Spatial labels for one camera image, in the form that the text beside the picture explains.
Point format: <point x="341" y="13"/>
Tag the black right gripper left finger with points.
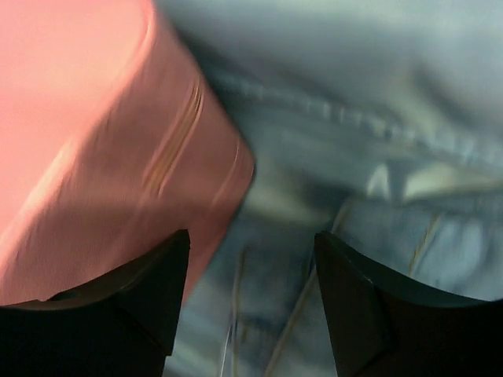
<point x="121" y="324"/>

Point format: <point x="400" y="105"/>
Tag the pink vanity case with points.
<point x="111" y="140"/>

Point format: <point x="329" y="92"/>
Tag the grey-blue denim jeans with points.
<point x="380" y="121"/>

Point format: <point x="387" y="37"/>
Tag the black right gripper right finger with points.
<point x="383" y="323"/>

